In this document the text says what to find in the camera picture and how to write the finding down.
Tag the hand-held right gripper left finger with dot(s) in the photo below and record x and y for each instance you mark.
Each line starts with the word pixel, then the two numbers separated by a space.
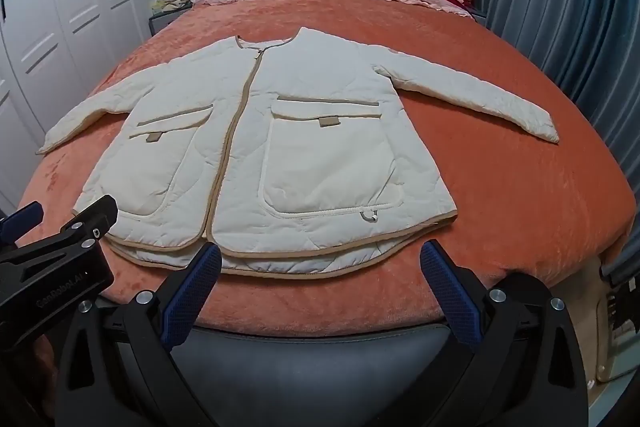
pixel 192 292

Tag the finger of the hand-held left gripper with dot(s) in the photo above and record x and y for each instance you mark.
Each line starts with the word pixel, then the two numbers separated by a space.
pixel 97 212
pixel 21 214

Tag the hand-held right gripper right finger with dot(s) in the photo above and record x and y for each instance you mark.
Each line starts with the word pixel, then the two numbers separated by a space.
pixel 450 292

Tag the white quilted jacket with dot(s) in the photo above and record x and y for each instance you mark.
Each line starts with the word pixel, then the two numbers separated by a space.
pixel 310 157

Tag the orange plush blanket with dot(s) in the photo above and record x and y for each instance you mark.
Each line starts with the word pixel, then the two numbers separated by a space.
pixel 500 207

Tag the dark grey bed footboard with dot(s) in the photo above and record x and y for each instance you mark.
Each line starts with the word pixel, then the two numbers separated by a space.
pixel 310 367

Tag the grey nightstand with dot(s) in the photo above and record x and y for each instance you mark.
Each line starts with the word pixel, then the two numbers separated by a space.
pixel 160 23

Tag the white wardrobe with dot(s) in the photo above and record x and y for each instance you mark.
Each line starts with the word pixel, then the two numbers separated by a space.
pixel 60 7

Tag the blue curtain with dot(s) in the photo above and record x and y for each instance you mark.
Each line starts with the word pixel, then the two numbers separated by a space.
pixel 550 7

